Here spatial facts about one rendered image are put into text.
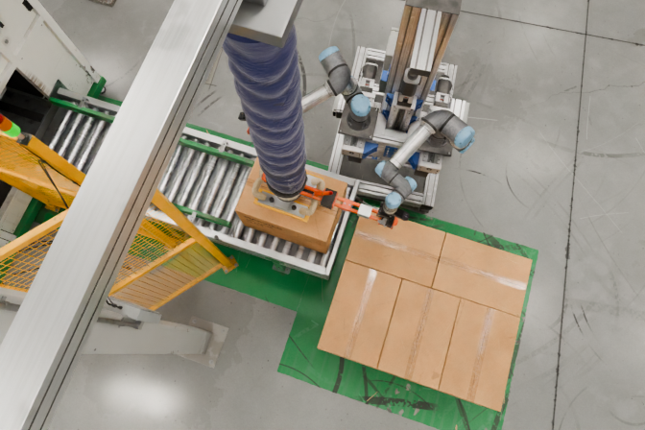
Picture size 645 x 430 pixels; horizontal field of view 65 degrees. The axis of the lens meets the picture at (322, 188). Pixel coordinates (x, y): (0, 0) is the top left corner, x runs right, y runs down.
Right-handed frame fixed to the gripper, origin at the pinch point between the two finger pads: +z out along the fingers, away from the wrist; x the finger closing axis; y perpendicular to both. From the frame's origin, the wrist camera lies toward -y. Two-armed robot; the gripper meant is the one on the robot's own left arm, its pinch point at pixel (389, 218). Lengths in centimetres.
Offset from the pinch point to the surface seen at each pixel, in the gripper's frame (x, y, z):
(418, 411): 91, -69, 120
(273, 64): 9, 53, -141
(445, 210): -58, -44, 120
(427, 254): -5, -35, 66
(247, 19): 13, 55, -167
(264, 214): 18, 71, 26
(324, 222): 8.7, 34.8, 25.5
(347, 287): 35, 8, 66
